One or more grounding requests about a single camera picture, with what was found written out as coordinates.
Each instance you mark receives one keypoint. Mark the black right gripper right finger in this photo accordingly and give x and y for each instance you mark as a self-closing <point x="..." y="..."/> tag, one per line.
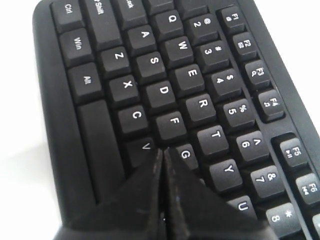
<point x="194" y="212"/>

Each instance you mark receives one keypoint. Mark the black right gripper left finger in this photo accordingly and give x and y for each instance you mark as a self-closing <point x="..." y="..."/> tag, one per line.
<point x="134" y="212"/>

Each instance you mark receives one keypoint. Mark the black Acer keyboard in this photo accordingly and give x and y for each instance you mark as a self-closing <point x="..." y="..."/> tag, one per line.
<point x="121" y="78"/>

